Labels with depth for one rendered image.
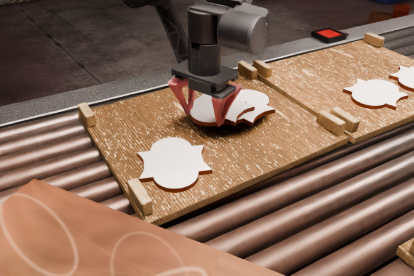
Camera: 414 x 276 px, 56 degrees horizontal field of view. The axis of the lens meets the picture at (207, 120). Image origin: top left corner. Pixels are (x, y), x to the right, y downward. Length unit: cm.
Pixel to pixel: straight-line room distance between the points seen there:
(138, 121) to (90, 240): 40
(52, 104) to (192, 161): 40
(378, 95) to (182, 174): 48
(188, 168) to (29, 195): 26
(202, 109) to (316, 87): 31
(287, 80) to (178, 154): 38
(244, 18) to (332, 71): 48
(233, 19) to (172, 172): 26
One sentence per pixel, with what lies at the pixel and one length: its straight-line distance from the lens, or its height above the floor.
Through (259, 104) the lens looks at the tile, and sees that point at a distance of 77.
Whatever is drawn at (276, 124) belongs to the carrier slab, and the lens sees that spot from 77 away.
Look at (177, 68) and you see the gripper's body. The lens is 67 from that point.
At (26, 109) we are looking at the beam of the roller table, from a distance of 93.
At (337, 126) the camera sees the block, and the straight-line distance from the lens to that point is 76.
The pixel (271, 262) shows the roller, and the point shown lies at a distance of 55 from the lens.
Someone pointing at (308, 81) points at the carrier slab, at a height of 94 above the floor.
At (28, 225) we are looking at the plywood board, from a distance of 46.
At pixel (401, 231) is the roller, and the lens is 64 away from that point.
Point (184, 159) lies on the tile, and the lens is 66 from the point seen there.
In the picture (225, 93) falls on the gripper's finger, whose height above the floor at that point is 105.
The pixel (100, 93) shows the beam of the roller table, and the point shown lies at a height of 92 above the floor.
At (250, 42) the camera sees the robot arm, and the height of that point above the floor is 115.
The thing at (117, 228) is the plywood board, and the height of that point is 104.
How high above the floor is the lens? 135
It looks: 33 degrees down
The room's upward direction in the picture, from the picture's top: straight up
